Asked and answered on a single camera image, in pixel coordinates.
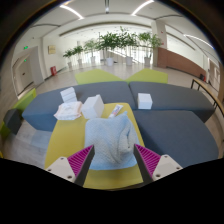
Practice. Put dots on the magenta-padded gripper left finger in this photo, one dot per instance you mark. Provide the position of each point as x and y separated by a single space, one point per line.
71 165

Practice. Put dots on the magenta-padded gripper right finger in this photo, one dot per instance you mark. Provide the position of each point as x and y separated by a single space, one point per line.
155 163

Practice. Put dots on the light blue knitted towel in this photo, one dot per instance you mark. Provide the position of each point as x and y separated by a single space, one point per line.
110 140

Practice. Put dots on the white pink wipes pack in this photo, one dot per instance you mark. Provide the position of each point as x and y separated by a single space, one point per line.
68 111

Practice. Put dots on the large white box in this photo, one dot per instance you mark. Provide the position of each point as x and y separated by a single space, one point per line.
92 107

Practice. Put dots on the small white cube box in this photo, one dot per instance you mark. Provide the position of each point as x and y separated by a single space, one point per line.
145 101

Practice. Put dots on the white tube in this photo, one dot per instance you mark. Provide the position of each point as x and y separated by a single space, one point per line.
116 110

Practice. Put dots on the white stacked tissue box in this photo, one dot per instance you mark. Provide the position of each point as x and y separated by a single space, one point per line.
68 95

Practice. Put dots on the dark grey cube stool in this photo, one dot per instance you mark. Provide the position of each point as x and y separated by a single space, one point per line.
12 120

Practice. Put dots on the green upholstered bench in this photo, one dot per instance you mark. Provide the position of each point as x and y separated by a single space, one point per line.
25 101
96 76
148 76

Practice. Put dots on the red bin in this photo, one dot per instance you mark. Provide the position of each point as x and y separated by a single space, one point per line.
53 70

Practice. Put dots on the brown wooden counter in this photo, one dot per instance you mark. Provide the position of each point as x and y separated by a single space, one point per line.
181 63

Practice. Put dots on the green exit sign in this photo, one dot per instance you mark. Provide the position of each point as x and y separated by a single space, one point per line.
25 47

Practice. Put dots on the row of potted plants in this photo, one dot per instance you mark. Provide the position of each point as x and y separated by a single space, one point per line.
110 43

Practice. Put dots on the ceiling strip lights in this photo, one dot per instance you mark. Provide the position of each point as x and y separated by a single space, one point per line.
71 11

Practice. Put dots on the yellow framed wall picture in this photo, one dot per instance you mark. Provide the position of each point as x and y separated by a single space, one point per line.
52 49

